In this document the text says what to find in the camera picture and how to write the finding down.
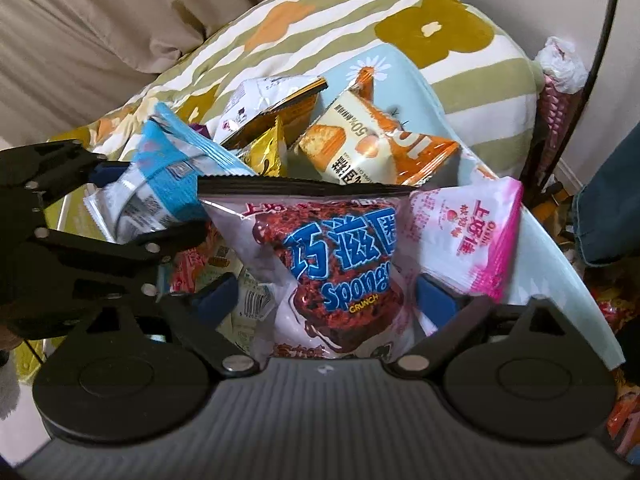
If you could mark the black curved metal pole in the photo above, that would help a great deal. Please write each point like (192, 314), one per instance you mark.
(607, 25)

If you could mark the yellow snack packet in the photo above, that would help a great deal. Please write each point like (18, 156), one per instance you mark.
(265, 155)

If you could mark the blue and white snack packet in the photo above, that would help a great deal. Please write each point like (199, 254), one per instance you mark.
(160, 170)

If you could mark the pink patterned cloth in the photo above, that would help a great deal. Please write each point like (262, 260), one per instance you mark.
(557, 110)

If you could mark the pink and white snack packet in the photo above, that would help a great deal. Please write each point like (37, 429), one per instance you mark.
(465, 230)

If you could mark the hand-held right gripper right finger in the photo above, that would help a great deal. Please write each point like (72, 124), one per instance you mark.
(434, 296)

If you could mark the beige curtain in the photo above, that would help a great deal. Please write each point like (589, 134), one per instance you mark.
(100, 20)

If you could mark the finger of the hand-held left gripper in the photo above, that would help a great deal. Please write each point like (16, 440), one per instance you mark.
(165, 240)
(107, 172)

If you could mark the pile of snack packets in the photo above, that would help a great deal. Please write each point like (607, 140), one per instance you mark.
(250, 310)

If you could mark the white plastic bag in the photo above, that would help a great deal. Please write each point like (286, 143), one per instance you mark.
(565, 60)

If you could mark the white gold snack packet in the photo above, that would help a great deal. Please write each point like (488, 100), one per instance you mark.
(270, 100)

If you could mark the floral striped blanket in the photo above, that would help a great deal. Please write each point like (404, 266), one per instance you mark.
(450, 30)

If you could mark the blue denim garment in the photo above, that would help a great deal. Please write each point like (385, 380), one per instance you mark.
(615, 210)

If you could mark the brown chocolate snack packet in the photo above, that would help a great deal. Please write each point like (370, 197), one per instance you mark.
(340, 260)

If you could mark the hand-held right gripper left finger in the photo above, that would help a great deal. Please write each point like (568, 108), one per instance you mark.
(219, 296)

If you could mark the heap of colourful packets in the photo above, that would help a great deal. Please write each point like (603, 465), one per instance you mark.
(622, 410)

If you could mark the light blue daisy-print bag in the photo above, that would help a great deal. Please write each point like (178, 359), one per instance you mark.
(560, 270)

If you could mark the orange and white snack packet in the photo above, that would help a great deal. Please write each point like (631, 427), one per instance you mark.
(380, 150)

